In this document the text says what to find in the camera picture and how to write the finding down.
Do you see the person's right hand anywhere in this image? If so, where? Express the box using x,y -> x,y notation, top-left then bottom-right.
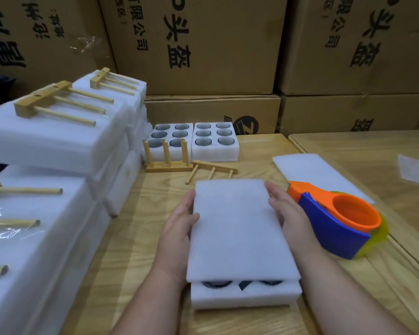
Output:
264,181 -> 322,266

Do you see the person's left hand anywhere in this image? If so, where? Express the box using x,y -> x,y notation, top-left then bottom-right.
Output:
154,189 -> 201,290

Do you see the orange and blue tape dispenser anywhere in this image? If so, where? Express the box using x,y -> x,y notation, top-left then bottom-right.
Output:
287,181 -> 390,260

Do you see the pile of white foam sheets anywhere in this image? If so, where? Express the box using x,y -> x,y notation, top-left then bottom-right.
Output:
272,153 -> 374,204

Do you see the set of grey glass cups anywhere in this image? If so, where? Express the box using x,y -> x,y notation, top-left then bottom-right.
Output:
201,279 -> 286,290

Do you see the row of wooden peg racks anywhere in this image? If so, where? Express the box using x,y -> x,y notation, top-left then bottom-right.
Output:
143,140 -> 194,173

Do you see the stack of white foam trays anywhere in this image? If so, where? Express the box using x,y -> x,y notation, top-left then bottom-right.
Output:
145,122 -> 240,163

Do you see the person's left forearm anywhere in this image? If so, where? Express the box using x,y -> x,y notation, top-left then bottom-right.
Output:
112,272 -> 189,335

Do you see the person's right forearm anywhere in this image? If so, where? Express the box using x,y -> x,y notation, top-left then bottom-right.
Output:
293,251 -> 413,335

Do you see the clear plastic wrap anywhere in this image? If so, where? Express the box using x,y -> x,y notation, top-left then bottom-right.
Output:
398,154 -> 419,188

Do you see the stack of brown cardboard boxes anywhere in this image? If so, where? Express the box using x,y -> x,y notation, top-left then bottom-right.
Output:
0,0 -> 419,137

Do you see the black plastic bag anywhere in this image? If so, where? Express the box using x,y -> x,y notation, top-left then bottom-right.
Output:
0,74 -> 18,112

